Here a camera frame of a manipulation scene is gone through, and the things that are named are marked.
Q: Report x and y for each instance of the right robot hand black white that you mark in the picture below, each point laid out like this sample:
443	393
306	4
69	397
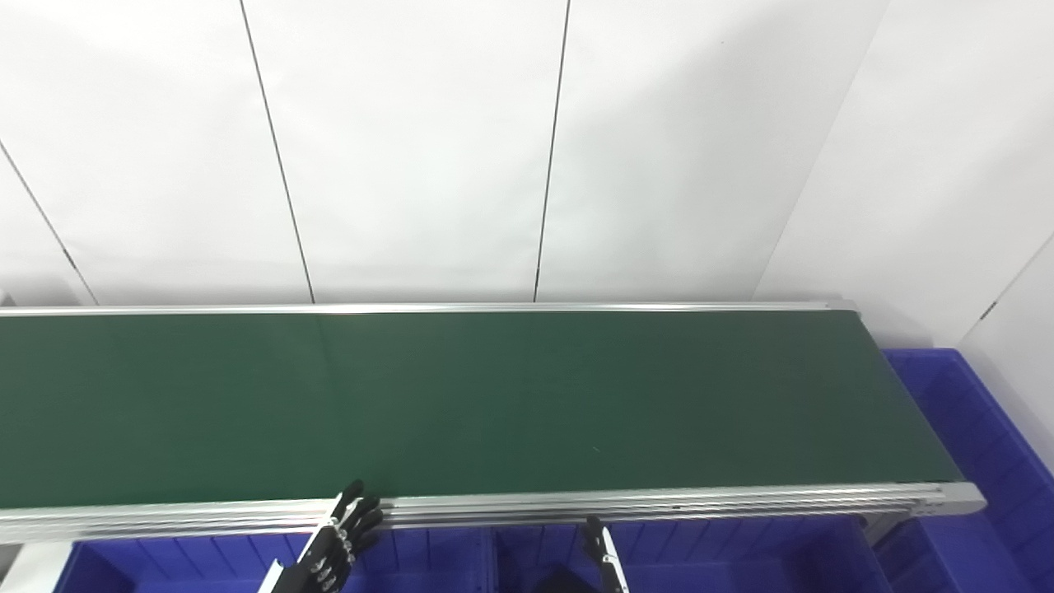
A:
608	564

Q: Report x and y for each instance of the black part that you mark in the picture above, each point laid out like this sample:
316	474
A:
564	581

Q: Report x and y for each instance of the blue plastic bin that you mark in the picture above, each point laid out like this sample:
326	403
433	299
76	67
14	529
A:
963	543
198	568
741	560

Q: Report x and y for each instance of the green conveyor belt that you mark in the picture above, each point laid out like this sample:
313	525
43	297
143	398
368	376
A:
494	403
576	504

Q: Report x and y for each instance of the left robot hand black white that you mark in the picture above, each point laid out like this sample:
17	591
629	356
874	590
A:
325	552

